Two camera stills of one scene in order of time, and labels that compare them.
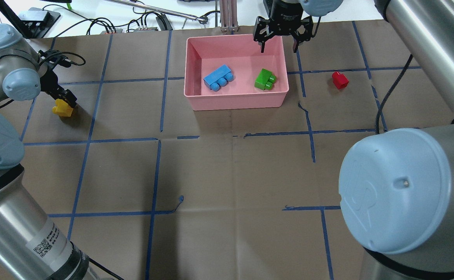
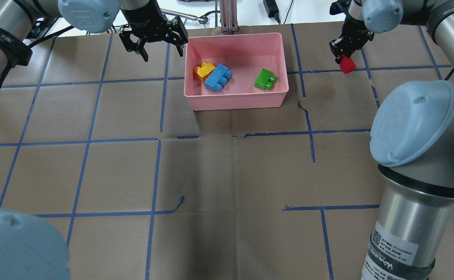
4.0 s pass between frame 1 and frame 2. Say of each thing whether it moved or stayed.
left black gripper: moved
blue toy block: stayed
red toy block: moved
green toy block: stayed
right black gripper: moved
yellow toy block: moved
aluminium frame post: stayed
